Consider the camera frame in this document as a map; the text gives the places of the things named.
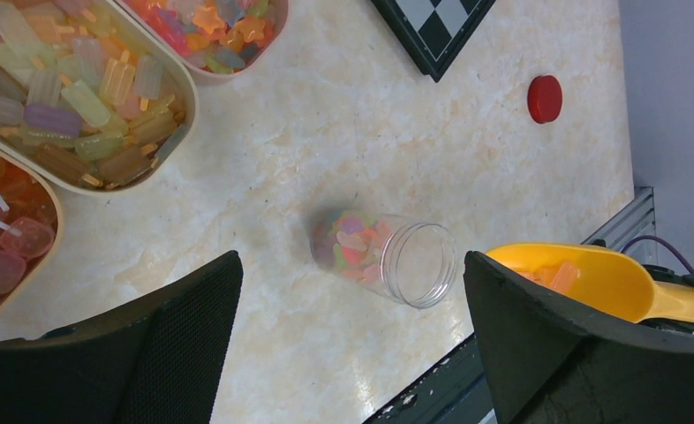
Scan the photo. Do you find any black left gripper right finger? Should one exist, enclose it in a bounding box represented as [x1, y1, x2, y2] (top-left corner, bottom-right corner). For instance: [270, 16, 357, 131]
[464, 251, 694, 423]

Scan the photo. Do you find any yellow tray with lollipops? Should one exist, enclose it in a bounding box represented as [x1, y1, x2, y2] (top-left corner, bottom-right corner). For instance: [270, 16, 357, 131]
[0, 150, 63, 310]

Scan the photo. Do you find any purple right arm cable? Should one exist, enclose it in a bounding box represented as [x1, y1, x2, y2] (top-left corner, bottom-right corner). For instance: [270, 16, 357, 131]
[620, 235, 694, 276]

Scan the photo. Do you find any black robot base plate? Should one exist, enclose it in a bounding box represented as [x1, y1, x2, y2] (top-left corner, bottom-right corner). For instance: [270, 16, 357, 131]
[366, 335, 497, 423]

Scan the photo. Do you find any pink tray with candies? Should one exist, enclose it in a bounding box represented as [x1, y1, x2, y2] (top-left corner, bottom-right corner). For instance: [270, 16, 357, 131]
[116, 1, 289, 86]

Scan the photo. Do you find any clear glass jar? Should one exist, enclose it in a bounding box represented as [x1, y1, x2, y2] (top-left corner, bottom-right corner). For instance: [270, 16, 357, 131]
[309, 208, 459, 309]

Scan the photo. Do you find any yellow plastic scoop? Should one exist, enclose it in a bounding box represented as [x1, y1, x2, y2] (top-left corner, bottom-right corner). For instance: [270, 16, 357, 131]
[487, 243, 694, 323]

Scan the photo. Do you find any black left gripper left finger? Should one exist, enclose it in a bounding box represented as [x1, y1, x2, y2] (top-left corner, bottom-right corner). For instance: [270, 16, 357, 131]
[0, 251, 244, 423]

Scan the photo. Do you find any cream tray with gummies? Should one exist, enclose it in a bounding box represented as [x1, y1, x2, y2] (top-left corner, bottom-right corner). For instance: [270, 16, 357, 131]
[0, 1, 199, 195]

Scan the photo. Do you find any black white chessboard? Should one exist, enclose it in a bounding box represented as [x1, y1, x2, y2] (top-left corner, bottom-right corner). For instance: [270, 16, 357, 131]
[372, 0, 495, 83]

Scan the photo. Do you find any red jar lid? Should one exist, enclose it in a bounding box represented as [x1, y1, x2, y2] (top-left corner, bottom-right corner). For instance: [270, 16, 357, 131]
[527, 75, 563, 124]

